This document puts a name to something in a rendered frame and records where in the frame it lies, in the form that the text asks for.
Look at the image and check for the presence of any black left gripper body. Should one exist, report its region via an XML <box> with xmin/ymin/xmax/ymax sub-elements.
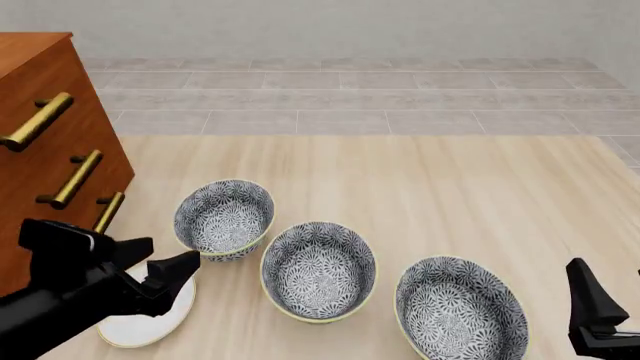
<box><xmin>103</xmin><ymin>261</ymin><xmax>177</xmax><ymax>318</ymax></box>

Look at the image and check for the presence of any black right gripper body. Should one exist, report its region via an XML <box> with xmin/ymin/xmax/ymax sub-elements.
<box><xmin>568</xmin><ymin>321</ymin><xmax>640</xmax><ymax>356</ymax></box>

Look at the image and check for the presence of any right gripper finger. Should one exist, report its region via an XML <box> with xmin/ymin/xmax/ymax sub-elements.
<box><xmin>565</xmin><ymin>257</ymin><xmax>631</xmax><ymax>332</ymax></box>

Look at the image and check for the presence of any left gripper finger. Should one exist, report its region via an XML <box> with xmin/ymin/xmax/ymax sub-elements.
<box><xmin>146</xmin><ymin>249</ymin><xmax>202</xmax><ymax>293</ymax></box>
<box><xmin>114</xmin><ymin>236</ymin><xmax>154</xmax><ymax>270</ymax></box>

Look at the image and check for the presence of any small black patterned bowl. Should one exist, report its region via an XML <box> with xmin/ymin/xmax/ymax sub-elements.
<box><xmin>173</xmin><ymin>178</ymin><xmax>277</xmax><ymax>263</ymax></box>

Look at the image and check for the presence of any large black patterned bowl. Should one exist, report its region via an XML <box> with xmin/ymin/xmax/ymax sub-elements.
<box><xmin>394</xmin><ymin>255</ymin><xmax>531</xmax><ymax>360</ymax></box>

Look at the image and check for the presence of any wooden cabinet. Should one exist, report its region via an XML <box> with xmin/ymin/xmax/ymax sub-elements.
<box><xmin>0</xmin><ymin>32</ymin><xmax>136</xmax><ymax>297</ymax></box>

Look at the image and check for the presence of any medium black patterned bowl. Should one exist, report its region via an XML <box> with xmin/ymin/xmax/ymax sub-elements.
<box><xmin>259</xmin><ymin>221</ymin><xmax>378</xmax><ymax>324</ymax></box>

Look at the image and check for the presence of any white plate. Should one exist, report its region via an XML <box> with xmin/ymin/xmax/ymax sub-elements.
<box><xmin>96</xmin><ymin>260</ymin><xmax>197</xmax><ymax>349</ymax></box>

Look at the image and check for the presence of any small brass drawer handle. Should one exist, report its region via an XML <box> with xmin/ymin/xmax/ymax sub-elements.
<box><xmin>92</xmin><ymin>191</ymin><xmax>126</xmax><ymax>236</ymax></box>

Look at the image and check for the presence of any medium brass drawer handle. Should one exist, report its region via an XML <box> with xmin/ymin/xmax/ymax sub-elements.
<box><xmin>35</xmin><ymin>149</ymin><xmax>104</xmax><ymax>210</ymax></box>

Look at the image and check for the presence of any large brass drawer handle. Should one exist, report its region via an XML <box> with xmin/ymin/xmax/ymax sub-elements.
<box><xmin>0</xmin><ymin>91</ymin><xmax>75</xmax><ymax>153</ymax></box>

